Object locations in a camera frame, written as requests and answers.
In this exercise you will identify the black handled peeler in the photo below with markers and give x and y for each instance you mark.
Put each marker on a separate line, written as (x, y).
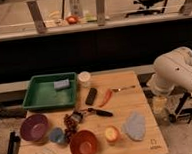
(78, 115)

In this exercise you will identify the small blue cup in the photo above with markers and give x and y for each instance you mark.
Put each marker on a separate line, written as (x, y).
(57, 136)

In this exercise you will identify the green plastic tray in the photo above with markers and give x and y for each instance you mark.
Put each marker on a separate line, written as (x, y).
(41, 93)

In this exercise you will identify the black rectangular remote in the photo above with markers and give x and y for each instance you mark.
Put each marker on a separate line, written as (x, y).
(91, 96)

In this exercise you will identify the red chili pepper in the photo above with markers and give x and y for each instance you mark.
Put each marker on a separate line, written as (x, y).
(106, 98)

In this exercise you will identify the light blue towel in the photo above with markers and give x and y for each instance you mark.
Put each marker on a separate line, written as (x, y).
(134, 126)

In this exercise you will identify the red orange bowl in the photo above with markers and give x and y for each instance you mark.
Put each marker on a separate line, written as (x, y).
(84, 142)

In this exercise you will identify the red fruit on shelf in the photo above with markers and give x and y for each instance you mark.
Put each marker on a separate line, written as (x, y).
(72, 19)

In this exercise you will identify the blue sponge block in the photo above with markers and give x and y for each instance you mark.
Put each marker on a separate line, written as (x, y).
(62, 84)

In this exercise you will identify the metal fork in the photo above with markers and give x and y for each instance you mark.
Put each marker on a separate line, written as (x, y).
(116, 90)

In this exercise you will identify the bunch of dark grapes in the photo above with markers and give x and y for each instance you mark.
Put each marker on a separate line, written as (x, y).
(70, 127)

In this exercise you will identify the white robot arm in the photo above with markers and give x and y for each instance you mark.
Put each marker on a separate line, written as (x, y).
(171, 69)

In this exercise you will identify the red yellow apple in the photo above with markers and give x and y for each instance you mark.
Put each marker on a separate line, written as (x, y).
(111, 134)

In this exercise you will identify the purple bowl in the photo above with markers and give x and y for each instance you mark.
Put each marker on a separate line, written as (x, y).
(34, 127)

